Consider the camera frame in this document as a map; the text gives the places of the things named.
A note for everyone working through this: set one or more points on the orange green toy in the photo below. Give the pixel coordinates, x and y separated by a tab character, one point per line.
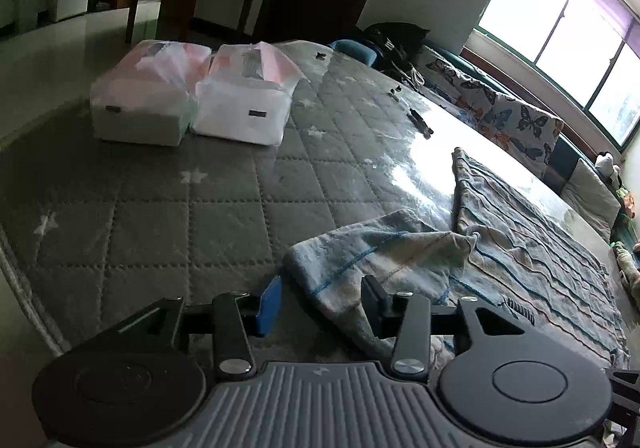
630	202

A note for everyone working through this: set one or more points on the plastic wrapped white package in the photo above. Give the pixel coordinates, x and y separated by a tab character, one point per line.
245	108
140	108

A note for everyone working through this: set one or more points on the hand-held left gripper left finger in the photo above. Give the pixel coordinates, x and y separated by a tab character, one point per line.
270	303

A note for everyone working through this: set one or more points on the green framed window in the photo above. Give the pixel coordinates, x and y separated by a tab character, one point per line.
560	18

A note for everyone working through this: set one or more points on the panda plush toy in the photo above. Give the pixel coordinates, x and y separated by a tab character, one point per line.
606	168

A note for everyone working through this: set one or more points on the grey star quilted table cover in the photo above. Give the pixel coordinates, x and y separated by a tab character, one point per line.
150	228

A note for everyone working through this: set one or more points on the yellow green folded cloth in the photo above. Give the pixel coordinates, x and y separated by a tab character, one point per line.
627	263

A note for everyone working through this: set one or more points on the striped knit garment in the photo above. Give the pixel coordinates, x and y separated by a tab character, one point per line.
525	238

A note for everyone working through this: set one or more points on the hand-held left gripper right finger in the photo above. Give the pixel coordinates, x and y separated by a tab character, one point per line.
374	300

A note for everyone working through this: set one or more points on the black pen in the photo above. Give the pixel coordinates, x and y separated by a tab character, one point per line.
419	122

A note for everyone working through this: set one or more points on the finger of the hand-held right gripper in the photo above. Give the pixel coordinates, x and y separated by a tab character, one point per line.
627	393

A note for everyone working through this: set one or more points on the pile of dark clothes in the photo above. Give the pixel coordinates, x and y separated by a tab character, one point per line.
395	43

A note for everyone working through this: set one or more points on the plain grey pillow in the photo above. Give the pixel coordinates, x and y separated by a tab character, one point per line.
592	200

